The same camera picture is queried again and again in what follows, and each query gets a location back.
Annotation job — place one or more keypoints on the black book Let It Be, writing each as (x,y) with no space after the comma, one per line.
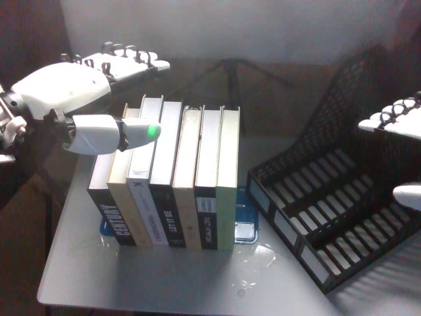
(172,224)

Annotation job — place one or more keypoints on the cream spine book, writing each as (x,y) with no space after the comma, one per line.
(131,210)

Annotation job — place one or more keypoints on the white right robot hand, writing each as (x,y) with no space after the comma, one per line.
(404,115)

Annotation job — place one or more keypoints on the white book with K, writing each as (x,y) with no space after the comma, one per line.
(148,204)

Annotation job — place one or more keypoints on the beige book with small emblem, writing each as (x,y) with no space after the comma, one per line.
(187,214)

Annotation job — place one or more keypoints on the light green book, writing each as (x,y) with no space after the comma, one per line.
(227,214)

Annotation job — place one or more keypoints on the black tripod stand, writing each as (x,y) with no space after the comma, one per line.
(233,85)

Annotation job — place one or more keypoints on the black mesh file rack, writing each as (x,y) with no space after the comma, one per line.
(296,200)

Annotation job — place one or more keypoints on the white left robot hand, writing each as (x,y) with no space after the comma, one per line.
(65,89)

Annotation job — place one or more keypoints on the black book titled Century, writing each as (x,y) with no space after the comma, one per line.
(112,217)

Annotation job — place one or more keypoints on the black book with white label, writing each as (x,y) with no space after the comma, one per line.
(207,224)

